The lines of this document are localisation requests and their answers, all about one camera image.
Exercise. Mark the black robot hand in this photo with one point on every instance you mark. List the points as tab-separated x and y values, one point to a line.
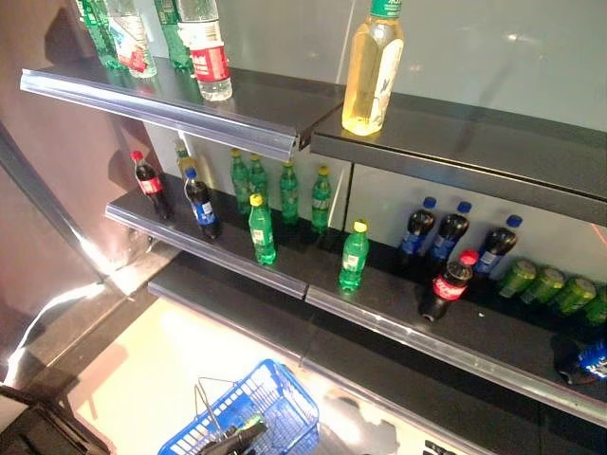
234	437

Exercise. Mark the blue plastic shopping basket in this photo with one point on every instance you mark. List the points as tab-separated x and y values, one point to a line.
265	412

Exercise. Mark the dark metal store shelf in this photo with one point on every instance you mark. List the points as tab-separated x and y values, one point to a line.
341	365

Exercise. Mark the black shelf board clear strip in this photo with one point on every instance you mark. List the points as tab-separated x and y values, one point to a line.
227	246
474	332
189	102

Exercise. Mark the dark robot body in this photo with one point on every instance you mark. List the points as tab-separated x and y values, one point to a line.
33	422

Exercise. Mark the green soda bottle yellow cap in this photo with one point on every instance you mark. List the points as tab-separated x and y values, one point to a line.
353	258
262	232
239	182
321	201
288	194
258	177

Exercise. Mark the cola bottle blue cap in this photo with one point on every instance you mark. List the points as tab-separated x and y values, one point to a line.
448	237
203	208
495	249
415	234

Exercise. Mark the cola bottle red cap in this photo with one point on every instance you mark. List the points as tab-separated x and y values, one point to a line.
446	286
151	185

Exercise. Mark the yellow tea bottle green cap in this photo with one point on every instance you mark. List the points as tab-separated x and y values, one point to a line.
184	163
367	80

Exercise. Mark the green soda can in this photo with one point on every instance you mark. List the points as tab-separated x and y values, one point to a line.
596	310
518	277
543	284

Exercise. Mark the lying pepsi bottle right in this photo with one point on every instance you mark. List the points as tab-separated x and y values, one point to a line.
585	362

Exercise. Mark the lying green bottles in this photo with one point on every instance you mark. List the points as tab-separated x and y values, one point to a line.
574	295

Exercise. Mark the black shelf board metal edge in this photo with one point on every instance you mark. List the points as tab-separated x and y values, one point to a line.
474	142

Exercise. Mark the clear water bottle red label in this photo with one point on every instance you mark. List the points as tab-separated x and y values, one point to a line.
208	52
133	42

